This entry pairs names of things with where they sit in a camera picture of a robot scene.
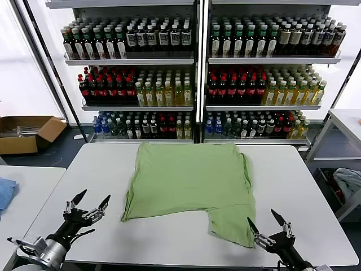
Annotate clear wrapped metal parts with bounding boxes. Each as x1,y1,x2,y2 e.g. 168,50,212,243
0,125,43,139

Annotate black storage crate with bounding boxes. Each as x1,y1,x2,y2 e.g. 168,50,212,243
314,168,346,214

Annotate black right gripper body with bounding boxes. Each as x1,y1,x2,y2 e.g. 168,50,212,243
265,230,314,271

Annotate white metal frame table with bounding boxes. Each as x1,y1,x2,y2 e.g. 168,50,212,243
304,108,361,222

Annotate black window frame bar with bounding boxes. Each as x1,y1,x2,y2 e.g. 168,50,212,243
12,0,90,143
307,53,361,149

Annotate brown cardboard box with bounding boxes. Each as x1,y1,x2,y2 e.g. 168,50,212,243
0,115,68,155

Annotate white metal shelf rack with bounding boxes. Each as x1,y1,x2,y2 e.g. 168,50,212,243
45,0,202,145
201,0,344,146

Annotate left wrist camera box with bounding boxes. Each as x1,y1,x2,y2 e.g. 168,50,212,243
16,237,47,260

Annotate grey crumpled cloth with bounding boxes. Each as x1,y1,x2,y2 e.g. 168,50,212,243
332,167,361,203

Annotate small cola bottle red cap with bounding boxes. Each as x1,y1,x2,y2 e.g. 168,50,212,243
283,112,293,138
274,112,284,138
159,114,169,139
168,114,177,139

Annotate dark bottle beige label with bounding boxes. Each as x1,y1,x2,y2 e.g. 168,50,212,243
278,23,292,56
290,23,303,56

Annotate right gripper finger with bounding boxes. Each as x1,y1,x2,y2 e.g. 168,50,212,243
270,208,296,239
246,216,276,249

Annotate green polo shirt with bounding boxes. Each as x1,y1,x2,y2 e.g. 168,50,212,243
120,142,257,249

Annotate dark bottle grey label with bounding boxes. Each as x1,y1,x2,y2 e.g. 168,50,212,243
301,23,314,56
136,24,147,52
332,24,347,56
169,24,181,52
158,24,169,52
180,24,191,52
323,24,336,56
125,24,137,52
146,24,158,52
312,24,325,56

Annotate blue folded cloth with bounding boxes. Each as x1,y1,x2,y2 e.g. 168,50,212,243
0,177,19,217

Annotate dark bottle green cap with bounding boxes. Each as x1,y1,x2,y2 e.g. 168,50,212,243
62,27,74,59
210,24,222,56
222,24,234,56
103,27,117,59
233,24,245,56
72,27,85,60
115,26,127,59
256,24,267,56
266,24,279,56
82,27,96,60
93,27,107,60
244,24,256,56

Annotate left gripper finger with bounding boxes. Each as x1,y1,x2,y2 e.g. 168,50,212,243
81,194,112,224
65,189,87,215

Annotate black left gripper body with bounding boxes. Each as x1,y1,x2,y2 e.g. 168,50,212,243
46,208,98,249

